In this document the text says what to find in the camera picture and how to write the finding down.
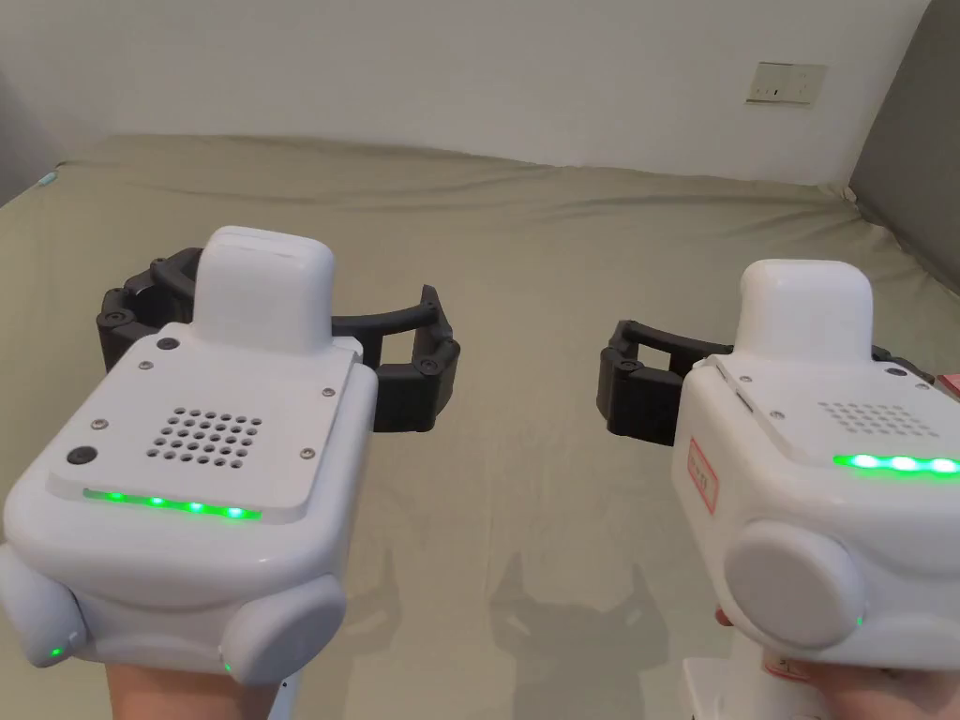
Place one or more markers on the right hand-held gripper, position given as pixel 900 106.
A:
pixel 795 480

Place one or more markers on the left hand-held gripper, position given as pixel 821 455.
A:
pixel 225 450

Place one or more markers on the beige wall socket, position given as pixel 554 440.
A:
pixel 787 84

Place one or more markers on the person's right hand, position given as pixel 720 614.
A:
pixel 892 690

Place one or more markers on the bed with pale green sheet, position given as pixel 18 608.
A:
pixel 525 247

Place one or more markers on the grey padded headboard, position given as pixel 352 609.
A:
pixel 922 150

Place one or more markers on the person's left hand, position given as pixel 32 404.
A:
pixel 180 694

